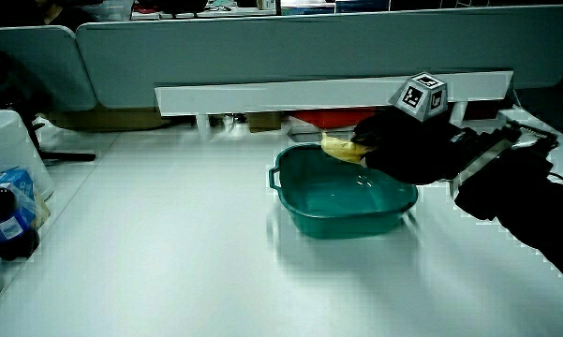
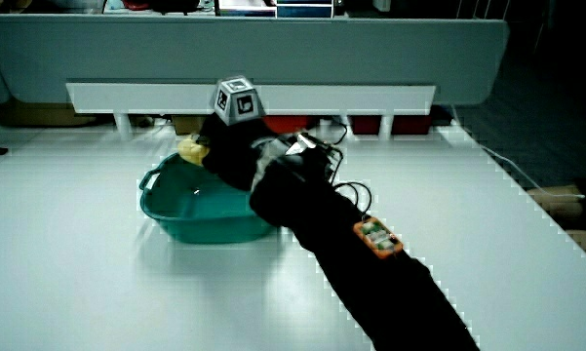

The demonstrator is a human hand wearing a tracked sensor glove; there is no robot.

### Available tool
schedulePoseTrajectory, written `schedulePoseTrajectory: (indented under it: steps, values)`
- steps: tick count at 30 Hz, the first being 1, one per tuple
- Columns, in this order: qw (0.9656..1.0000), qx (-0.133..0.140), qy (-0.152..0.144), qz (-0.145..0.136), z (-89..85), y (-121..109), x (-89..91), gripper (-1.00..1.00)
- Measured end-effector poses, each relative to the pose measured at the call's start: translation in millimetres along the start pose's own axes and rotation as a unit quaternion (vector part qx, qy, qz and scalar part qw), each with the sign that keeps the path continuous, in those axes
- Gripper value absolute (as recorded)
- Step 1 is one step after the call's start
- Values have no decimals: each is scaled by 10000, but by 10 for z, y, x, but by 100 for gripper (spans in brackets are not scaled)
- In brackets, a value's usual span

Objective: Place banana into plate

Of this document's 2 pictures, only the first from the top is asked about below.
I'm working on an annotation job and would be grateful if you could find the person's right hand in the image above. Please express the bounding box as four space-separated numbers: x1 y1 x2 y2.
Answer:
350 72 480 186

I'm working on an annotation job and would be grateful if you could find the yellow banana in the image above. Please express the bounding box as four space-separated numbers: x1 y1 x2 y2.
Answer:
319 131 377 166

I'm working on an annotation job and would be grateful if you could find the green plastic basin plate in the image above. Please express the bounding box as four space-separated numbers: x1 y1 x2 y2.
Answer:
267 142 420 241

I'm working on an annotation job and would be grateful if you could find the red flat object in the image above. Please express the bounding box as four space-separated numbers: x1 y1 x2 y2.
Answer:
289 108 377 130

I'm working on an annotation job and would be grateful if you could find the white desk shelf riser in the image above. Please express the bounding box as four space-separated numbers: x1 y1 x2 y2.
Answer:
154 69 515 140

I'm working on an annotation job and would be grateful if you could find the small brown cardboard box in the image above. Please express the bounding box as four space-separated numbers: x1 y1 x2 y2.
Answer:
245 111 283 134

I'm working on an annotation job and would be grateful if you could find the large grey desk partition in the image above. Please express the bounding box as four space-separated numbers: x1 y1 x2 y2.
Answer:
75 4 563 110

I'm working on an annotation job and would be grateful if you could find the flat brown cardboard sheet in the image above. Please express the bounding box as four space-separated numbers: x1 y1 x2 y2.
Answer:
45 104 170 133

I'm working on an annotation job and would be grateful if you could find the black stand base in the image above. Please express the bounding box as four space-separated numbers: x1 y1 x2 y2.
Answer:
23 110 97 164

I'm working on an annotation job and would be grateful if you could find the small grey desk partition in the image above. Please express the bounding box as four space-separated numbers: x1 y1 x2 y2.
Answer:
0 24 98 113

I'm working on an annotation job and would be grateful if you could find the blue snack packet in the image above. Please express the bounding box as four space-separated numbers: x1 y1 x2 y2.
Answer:
0 167 52 231

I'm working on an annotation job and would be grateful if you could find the white plastic bucket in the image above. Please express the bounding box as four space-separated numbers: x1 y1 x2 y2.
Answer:
0 109 55 202

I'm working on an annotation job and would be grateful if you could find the dark bottle with blue label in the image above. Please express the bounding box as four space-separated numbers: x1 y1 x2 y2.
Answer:
0 186 41 262

